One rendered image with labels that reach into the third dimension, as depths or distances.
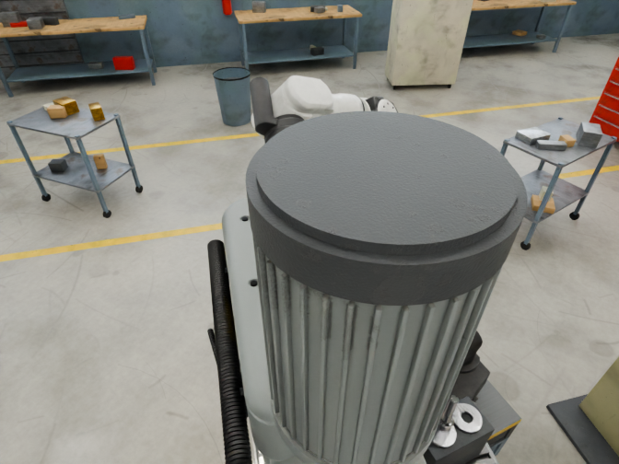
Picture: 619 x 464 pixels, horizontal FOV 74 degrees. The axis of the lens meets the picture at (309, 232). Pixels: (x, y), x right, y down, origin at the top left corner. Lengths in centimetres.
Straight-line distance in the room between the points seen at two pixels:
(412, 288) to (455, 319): 7
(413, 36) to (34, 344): 586
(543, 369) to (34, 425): 311
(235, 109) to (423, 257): 541
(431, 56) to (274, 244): 672
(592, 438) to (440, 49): 544
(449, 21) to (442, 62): 56
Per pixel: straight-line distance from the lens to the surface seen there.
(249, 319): 61
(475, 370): 227
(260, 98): 74
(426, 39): 685
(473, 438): 145
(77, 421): 295
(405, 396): 35
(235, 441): 61
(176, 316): 320
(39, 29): 763
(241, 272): 68
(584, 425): 302
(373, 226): 24
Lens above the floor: 236
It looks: 39 degrees down
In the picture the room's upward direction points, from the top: straight up
